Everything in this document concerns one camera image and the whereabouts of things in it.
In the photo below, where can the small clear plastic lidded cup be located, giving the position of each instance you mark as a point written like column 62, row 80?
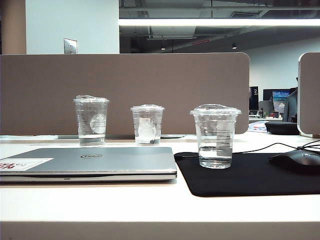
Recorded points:
column 215, row 130

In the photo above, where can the clear cup white paper label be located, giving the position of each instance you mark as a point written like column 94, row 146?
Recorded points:
column 147, row 125

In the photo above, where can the silver Dell laptop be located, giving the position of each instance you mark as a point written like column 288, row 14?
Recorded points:
column 112, row 162

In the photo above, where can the tall clear cup round logo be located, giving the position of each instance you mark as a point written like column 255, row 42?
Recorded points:
column 91, row 120

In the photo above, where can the white red laptop sticker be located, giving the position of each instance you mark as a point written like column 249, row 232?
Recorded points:
column 27, row 163

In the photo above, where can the wide brown desk divider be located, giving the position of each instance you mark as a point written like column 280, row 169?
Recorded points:
column 150, row 80

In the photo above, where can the black sign white numeral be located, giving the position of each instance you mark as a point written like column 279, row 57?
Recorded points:
column 253, row 98

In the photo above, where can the blue patterned sheet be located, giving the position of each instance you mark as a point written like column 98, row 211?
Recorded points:
column 257, row 125

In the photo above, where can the black mouse pad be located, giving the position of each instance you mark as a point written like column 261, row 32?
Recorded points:
column 250, row 180

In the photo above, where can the long white ceiling light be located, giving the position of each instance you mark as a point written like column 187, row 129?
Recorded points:
column 212, row 22

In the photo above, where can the background computer monitor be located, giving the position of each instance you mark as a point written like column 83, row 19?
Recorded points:
column 280, row 101

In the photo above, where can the black oval pouch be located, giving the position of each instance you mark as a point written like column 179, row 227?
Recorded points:
column 282, row 128

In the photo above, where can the black computer mouse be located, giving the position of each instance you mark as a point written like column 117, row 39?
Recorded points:
column 297, row 158

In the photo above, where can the brown divider white edge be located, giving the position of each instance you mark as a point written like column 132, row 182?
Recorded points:
column 311, row 95

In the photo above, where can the metal wall switch plate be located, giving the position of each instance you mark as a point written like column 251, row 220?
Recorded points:
column 70, row 46

